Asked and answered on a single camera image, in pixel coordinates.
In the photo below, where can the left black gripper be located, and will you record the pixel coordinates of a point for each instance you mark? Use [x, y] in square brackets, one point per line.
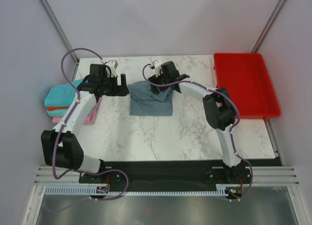
[118, 90]

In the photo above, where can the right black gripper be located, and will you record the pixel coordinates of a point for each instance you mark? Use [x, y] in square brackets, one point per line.
[155, 80]

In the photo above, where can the grey-blue t shirt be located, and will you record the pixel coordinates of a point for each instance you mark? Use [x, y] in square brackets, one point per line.
[143, 102]

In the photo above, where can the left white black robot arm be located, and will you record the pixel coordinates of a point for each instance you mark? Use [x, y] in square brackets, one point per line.
[60, 145]

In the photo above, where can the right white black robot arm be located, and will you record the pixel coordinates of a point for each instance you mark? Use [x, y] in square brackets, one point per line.
[220, 111]

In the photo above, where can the pink folded t shirt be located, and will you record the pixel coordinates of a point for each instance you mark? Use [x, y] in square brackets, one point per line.
[90, 119]

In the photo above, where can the teal folded t shirt top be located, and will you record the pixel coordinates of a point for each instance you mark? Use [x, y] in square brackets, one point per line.
[60, 96]

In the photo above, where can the orange folded t shirt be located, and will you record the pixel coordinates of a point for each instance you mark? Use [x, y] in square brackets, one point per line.
[56, 108]

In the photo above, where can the red plastic bin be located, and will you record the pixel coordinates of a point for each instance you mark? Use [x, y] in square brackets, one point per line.
[247, 80]

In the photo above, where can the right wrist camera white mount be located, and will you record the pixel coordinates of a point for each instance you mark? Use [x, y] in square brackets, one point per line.
[157, 66]

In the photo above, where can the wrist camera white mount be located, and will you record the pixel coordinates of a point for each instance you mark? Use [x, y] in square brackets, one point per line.
[157, 66]
[111, 67]

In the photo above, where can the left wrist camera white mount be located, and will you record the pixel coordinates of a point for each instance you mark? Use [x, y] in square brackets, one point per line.
[111, 67]

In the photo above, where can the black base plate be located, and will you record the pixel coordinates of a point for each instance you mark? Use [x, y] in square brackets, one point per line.
[169, 176]

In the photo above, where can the left white cable duct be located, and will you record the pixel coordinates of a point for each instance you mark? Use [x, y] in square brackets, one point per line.
[76, 190]

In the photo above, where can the white cable duct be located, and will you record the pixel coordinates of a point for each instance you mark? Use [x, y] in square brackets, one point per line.
[228, 189]
[76, 190]

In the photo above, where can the aluminium rail frame front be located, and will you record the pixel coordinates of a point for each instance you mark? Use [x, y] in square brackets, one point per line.
[265, 173]

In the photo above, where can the right white cable duct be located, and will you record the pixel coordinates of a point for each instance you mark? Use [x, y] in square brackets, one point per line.
[228, 189]

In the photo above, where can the left aluminium corner post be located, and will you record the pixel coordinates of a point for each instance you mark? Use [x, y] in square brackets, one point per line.
[56, 25]

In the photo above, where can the aluminium corner post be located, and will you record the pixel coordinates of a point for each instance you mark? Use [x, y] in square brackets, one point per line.
[56, 25]
[269, 24]

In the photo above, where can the right aluminium corner post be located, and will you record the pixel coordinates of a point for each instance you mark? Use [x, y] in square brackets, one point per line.
[269, 24]

